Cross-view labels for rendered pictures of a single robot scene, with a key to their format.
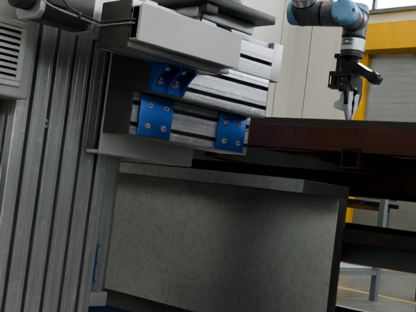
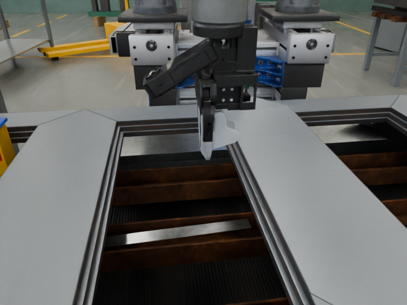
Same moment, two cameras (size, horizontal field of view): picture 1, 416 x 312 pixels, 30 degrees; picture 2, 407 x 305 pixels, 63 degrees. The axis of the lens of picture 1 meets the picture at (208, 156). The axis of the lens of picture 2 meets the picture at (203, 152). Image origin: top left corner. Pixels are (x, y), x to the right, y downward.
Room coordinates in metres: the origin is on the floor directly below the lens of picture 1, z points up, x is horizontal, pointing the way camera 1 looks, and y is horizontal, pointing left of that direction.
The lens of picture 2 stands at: (2.69, -0.78, 1.18)
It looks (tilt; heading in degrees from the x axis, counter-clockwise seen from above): 29 degrees down; 132
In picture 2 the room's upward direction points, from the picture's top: straight up
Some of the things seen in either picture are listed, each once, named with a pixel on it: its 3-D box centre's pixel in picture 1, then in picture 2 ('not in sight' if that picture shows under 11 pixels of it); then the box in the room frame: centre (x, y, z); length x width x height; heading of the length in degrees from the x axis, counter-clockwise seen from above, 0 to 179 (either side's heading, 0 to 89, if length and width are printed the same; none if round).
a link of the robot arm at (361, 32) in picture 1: (355, 21); not in sight; (2.39, -0.40, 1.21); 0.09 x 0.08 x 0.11; 155
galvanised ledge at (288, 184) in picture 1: (134, 169); (293, 134); (2.24, 0.21, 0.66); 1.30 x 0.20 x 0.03; 49
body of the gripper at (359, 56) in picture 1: (347, 72); (223, 68); (2.39, -0.40, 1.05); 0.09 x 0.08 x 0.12; 49
